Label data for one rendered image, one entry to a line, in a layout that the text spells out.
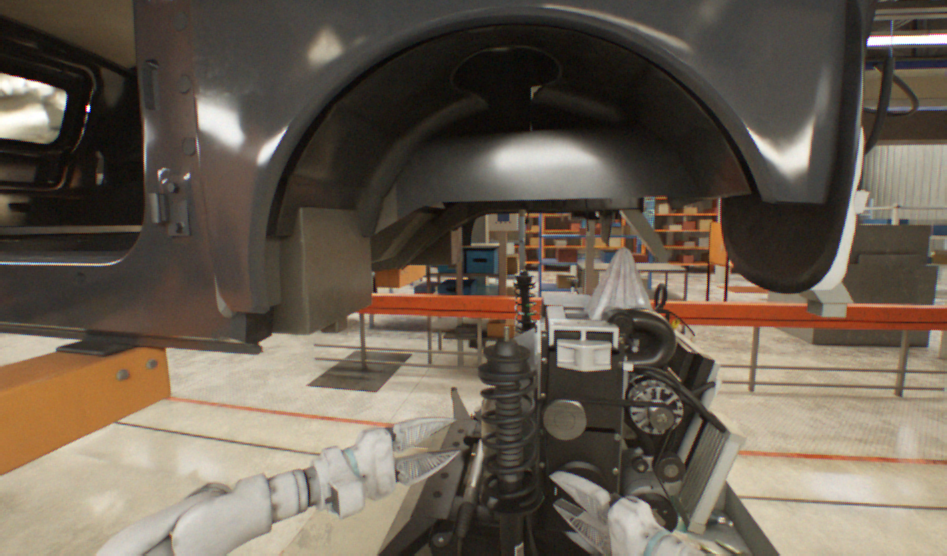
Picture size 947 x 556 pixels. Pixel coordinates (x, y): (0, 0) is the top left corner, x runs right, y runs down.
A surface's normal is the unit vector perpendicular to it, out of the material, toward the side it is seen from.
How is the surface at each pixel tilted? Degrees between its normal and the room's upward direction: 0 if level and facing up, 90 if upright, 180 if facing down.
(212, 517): 70
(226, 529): 77
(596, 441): 90
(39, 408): 90
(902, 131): 90
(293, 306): 90
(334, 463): 16
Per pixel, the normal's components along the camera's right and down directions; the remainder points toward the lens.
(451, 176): -0.22, 0.10
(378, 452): 0.65, -0.22
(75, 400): 0.99, 0.01
